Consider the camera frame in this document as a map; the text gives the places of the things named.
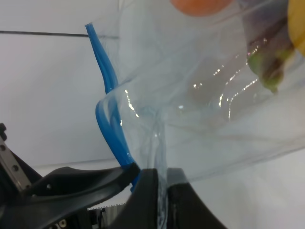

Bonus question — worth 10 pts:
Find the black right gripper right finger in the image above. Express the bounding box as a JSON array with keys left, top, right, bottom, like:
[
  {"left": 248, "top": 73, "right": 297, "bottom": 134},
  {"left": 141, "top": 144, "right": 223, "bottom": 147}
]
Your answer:
[{"left": 167, "top": 168, "right": 225, "bottom": 229}]

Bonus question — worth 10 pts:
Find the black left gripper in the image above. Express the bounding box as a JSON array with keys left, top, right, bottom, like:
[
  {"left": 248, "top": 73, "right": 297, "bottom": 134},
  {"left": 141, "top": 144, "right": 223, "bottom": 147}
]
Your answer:
[{"left": 0, "top": 123, "right": 140, "bottom": 229}]

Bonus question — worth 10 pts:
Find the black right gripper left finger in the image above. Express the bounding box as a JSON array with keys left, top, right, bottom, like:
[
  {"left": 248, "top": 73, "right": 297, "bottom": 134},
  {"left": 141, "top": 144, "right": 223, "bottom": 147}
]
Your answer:
[{"left": 109, "top": 169, "right": 158, "bottom": 229}]

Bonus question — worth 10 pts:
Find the clear zip bag blue seal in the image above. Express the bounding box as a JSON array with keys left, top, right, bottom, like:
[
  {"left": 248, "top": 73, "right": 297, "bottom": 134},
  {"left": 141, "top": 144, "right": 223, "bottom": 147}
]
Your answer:
[{"left": 85, "top": 0, "right": 305, "bottom": 229}]

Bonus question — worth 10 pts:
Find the purple eggplant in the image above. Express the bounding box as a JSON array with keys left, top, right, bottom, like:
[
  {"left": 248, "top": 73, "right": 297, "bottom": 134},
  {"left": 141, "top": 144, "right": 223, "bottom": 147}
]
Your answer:
[{"left": 238, "top": 0, "right": 295, "bottom": 94}]

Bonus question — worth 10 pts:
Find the orange fruit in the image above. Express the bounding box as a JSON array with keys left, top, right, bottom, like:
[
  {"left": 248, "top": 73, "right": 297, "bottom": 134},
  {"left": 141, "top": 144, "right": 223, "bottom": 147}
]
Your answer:
[{"left": 170, "top": 0, "right": 233, "bottom": 17}]

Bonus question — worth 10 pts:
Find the yellow pear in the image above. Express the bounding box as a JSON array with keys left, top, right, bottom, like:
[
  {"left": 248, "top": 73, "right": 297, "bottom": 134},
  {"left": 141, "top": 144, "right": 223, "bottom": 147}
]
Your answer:
[{"left": 287, "top": 0, "right": 305, "bottom": 56}]

